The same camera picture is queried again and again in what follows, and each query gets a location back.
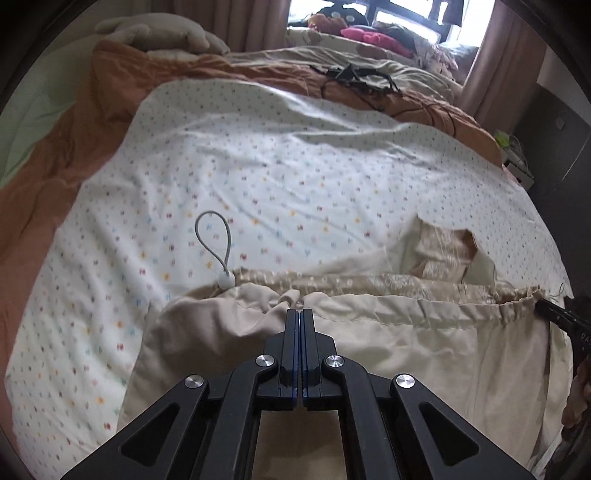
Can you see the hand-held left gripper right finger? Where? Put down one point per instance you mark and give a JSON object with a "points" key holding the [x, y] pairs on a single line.
{"points": [[308, 332]]}

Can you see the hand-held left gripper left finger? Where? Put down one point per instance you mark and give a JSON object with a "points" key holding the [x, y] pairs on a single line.
{"points": [[292, 332]]}

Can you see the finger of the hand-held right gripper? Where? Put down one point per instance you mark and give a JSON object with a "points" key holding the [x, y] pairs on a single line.
{"points": [[551, 313]]}

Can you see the beige jacket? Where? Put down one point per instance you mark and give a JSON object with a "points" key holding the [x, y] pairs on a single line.
{"points": [[415, 350]]}

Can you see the person's right hand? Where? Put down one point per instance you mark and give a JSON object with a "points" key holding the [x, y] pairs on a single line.
{"points": [[577, 401]]}

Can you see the white nightstand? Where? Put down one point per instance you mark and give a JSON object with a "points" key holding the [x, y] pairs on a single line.
{"points": [[519, 168]]}

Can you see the white dotted blanket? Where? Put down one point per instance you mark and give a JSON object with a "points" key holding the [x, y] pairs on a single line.
{"points": [[277, 175]]}

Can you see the green plastic bag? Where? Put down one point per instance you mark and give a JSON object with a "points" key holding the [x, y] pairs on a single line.
{"points": [[503, 138]]}

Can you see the beige quilt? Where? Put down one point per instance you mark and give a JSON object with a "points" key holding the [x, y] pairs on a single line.
{"points": [[286, 57]]}

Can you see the orange duvet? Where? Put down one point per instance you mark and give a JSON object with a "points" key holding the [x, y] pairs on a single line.
{"points": [[60, 184]]}

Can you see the printed window bench cushion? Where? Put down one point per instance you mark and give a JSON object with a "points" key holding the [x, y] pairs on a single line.
{"points": [[304, 37]]}

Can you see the pink plush toy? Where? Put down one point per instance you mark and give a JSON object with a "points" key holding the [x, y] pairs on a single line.
{"points": [[374, 39]]}

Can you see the orange plush toy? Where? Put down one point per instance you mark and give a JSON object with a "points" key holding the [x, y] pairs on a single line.
{"points": [[325, 23]]}

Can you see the light green pillow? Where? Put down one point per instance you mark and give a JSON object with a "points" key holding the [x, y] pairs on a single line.
{"points": [[32, 138]]}

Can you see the black plush toy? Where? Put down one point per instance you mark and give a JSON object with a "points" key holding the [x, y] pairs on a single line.
{"points": [[341, 7]]}

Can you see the grey plush toy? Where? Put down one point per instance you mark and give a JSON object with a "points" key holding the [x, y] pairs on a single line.
{"points": [[152, 34]]}

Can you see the black framed window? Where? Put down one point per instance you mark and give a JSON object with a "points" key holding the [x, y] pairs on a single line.
{"points": [[415, 9]]}

